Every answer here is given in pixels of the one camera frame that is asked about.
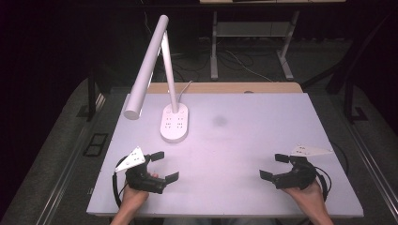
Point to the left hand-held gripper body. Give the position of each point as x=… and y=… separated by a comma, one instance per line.
x=138, y=178

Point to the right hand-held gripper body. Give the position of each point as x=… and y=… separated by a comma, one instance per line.
x=297, y=178

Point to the white desk lamp with sockets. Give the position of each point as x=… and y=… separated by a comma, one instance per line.
x=175, y=125

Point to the person's left hand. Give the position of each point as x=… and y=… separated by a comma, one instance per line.
x=133, y=197

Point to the person's right hand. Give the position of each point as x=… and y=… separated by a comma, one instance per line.
x=306, y=197

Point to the black metal stand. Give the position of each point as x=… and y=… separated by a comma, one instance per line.
x=349, y=100
x=91, y=93

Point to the grey metal table frame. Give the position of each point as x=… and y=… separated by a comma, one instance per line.
x=252, y=29

